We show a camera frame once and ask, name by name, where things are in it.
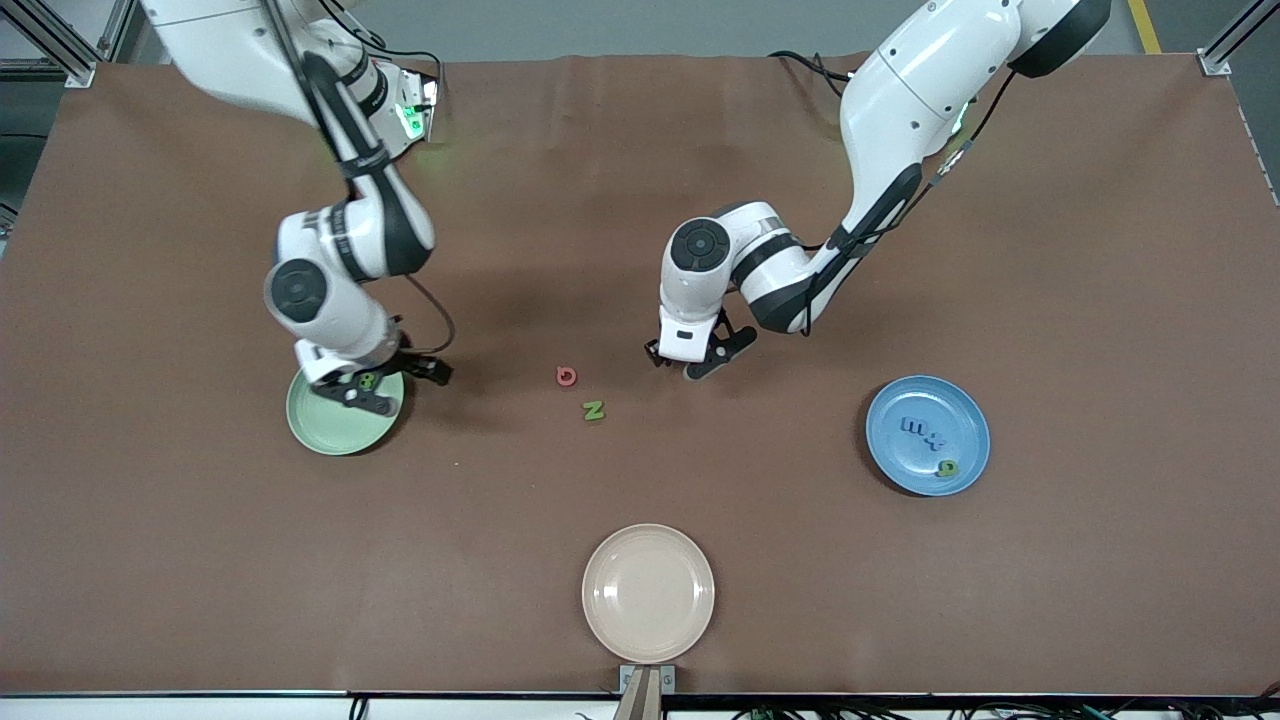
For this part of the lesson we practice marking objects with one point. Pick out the light green letter Z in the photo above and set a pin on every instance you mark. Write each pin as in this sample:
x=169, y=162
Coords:
x=594, y=411

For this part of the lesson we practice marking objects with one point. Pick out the pink letter Q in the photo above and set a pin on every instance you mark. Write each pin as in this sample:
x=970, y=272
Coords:
x=561, y=378

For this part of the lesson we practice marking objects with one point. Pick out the blue letter m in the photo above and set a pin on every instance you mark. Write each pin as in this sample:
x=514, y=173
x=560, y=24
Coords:
x=914, y=425

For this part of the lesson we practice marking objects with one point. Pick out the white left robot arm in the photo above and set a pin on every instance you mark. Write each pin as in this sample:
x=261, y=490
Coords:
x=920, y=80

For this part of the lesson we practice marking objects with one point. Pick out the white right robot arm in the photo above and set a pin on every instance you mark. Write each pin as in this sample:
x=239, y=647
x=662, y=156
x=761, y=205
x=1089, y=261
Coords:
x=220, y=50

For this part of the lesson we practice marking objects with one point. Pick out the light green plate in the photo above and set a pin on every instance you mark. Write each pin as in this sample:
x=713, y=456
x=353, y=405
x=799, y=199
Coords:
x=340, y=432

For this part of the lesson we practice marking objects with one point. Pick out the brown table cover mat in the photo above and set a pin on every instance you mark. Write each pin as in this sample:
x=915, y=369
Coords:
x=200, y=550

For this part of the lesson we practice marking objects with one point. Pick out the beige plate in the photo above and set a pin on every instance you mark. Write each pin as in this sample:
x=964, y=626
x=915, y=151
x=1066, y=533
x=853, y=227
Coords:
x=648, y=592

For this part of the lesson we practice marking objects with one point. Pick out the blue plate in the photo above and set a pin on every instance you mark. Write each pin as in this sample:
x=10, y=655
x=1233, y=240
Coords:
x=960, y=420

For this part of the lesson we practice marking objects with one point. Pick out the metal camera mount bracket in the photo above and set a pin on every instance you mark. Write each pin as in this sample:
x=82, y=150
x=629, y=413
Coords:
x=628, y=678

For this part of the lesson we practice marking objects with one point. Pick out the aluminium frame post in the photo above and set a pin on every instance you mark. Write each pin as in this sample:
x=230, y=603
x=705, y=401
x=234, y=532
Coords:
x=78, y=72
x=1215, y=62

